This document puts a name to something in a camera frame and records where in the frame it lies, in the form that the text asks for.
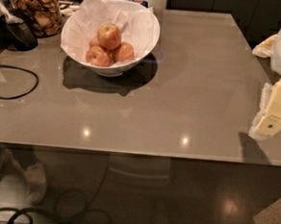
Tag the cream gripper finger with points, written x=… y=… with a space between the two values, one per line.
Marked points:
x=267 y=122
x=264 y=48

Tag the red apple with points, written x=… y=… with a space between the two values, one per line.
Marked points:
x=94 y=41
x=98 y=56
x=109 y=36
x=124 y=52

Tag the white ceramic bowl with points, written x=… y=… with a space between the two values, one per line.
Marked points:
x=117 y=69

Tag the white paper liner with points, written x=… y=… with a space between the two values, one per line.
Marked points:
x=89 y=20

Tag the glass jar of dried chips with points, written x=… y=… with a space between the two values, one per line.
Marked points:
x=44 y=16

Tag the black round appliance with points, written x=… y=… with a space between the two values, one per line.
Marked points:
x=17 y=30

